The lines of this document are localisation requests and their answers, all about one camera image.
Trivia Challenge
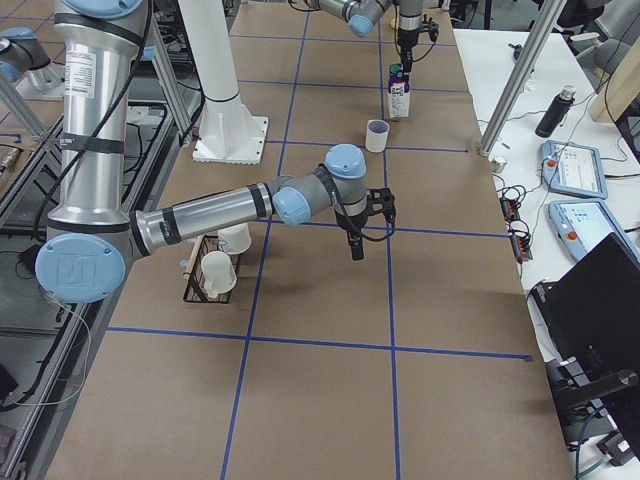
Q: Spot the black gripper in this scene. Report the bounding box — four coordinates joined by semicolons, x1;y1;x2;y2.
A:
333;188;395;261
395;14;439;80

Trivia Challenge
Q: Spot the blue white milk carton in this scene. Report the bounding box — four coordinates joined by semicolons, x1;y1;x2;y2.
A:
387;63;411;119

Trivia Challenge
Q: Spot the white ribbed HOME mug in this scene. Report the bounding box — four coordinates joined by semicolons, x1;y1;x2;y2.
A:
365;119;390;153

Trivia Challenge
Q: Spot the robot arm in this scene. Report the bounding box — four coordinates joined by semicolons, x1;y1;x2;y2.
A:
34;1;396;304
289;0;439;80

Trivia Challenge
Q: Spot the small metal cup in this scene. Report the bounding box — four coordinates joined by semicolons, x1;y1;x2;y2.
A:
490;156;507;174

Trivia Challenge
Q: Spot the white upside-down mug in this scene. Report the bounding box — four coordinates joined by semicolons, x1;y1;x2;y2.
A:
200;251;237;298
217;223;252;255

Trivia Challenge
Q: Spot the white upside-down mug front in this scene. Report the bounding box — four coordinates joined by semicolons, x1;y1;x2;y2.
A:
200;251;237;298

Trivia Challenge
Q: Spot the black water bottle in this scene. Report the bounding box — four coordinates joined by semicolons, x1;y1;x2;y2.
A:
535;85;576;138

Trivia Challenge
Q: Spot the black power strip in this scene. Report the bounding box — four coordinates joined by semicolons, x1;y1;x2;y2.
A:
500;198;533;264

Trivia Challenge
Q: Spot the upper teach pendant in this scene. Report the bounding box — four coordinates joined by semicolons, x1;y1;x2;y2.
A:
540;140;608;199

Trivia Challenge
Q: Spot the teach pendant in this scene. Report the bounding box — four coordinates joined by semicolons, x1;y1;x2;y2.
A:
548;199;624;261
540;140;608;199

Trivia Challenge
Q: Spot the lower teach pendant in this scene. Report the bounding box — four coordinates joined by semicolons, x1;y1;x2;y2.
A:
548;199;624;261

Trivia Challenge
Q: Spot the black laptop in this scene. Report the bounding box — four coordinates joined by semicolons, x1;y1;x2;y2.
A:
531;233;639;374

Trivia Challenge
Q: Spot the black wire mug rack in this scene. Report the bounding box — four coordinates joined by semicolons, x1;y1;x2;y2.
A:
182;234;234;304

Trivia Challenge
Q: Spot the aluminium frame post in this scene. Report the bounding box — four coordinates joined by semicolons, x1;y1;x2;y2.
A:
478;0;567;157

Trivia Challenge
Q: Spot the wooden rack handle rod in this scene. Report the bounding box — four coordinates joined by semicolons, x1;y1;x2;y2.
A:
180;236;203;279

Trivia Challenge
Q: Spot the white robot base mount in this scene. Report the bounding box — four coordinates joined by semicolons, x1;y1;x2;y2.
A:
179;0;269;165

